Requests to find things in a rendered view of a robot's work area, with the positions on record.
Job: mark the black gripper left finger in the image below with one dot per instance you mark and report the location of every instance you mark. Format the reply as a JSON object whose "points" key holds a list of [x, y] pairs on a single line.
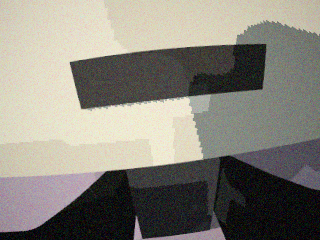
{"points": [[105, 211]]}

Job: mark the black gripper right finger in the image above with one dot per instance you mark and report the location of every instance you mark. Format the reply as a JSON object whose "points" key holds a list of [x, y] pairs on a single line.
{"points": [[252, 205]]}

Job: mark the black two-prong plug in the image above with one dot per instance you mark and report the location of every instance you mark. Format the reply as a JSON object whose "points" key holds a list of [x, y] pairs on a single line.
{"points": [[174, 199]]}

